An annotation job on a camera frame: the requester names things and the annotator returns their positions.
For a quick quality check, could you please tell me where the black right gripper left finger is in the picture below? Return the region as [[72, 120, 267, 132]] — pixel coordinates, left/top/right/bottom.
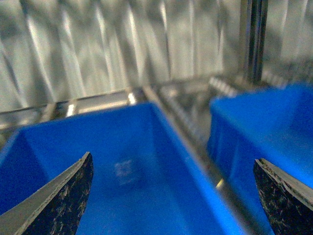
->
[[0, 152, 94, 235]]

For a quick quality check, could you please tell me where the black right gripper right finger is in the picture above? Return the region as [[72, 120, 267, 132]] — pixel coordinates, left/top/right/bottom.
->
[[253, 158, 313, 235]]

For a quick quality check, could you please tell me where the blue empty right bin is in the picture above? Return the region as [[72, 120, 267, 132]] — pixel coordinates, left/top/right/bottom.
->
[[0, 103, 244, 235]]

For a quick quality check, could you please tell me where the metal divider rail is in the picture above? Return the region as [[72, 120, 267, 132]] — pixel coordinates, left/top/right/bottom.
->
[[143, 86, 267, 235]]

